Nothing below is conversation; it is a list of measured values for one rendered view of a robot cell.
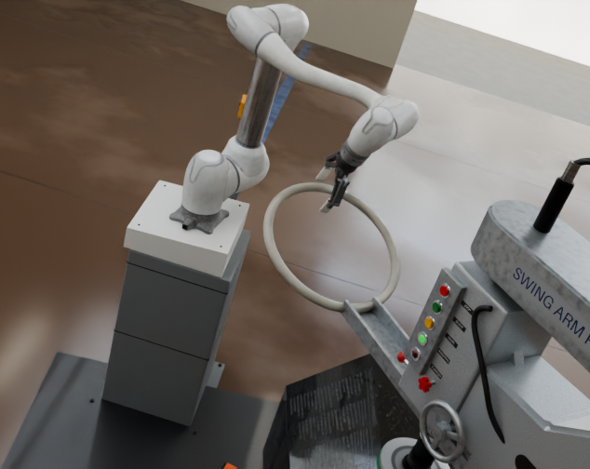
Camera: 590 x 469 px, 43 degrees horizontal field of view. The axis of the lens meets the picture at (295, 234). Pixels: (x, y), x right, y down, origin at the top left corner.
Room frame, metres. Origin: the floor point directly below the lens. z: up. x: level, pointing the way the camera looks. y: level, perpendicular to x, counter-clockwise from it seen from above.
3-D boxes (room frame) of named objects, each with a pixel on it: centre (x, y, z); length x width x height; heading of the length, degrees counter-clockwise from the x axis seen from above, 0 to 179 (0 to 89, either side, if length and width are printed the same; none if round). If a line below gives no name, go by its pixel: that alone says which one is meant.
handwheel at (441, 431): (1.39, -0.51, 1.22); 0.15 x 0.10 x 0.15; 37
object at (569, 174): (1.56, -0.53, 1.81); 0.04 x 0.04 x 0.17
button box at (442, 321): (1.54, -0.40, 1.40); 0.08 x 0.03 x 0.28; 37
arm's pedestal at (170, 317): (2.48, 0.37, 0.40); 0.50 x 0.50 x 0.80; 0
